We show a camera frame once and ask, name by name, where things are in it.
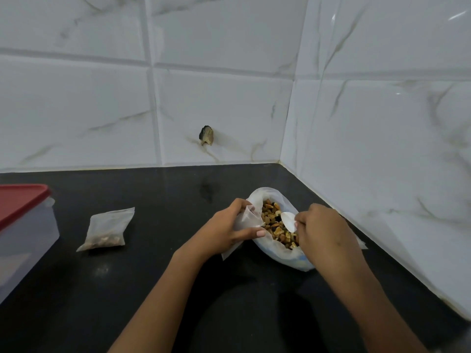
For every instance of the person's left hand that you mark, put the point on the person's left hand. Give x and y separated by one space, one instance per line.
217 231

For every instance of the person's right hand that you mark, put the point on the person's right hand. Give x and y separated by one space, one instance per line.
323 235

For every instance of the person's left forearm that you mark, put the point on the person's left forearm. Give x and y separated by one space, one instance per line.
158 305

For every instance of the person's right forearm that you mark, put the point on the person's right forearm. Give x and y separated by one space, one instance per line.
368 308

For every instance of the person's right fingers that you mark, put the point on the person's right fingers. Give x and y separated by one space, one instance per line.
303 224

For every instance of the person's left thumb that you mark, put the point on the person's left thumb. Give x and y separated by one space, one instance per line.
250 233

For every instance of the heap of mixed nuts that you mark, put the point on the heap of mixed nuts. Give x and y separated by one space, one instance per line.
276 226

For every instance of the clear container with red lid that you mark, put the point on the clear container with red lid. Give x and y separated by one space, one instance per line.
22 235

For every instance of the small plastic bag of nuts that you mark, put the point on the small plastic bag of nuts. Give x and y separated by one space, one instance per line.
105 229

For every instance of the large plastic bag of nuts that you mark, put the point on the large plastic bag of nuts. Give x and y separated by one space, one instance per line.
279 253

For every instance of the white plastic spoon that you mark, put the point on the white plastic spoon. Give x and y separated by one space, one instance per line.
289 220

